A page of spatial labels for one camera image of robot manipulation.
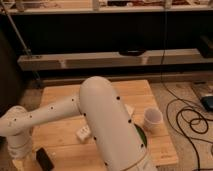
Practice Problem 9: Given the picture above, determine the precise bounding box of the black rectangular eraser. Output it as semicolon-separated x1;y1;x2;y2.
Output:
36;148;54;171

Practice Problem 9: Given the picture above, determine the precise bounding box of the metal shelf rack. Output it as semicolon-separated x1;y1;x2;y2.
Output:
0;0;213;85

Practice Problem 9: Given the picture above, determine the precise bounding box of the black cable on floor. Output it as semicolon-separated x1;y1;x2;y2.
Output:
159;13;213;171

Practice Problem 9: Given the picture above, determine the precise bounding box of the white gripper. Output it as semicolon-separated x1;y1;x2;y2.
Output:
6;129;33;171

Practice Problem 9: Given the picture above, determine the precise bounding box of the green bowl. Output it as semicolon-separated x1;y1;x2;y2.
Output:
134;124;147;147

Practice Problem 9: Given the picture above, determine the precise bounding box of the white paper cup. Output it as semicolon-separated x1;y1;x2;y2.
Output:
143;107;163;131

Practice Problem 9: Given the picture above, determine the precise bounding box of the black round object on shelf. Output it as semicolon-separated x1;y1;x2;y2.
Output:
119;50;146;56

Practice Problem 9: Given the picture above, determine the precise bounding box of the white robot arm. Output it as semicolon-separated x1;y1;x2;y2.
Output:
0;76;158;171

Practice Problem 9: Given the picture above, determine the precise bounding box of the teal device on floor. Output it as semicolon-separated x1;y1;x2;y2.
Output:
200;95;213;112

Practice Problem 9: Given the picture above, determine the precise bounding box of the white eraser block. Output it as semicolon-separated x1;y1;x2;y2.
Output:
125;104;135;116

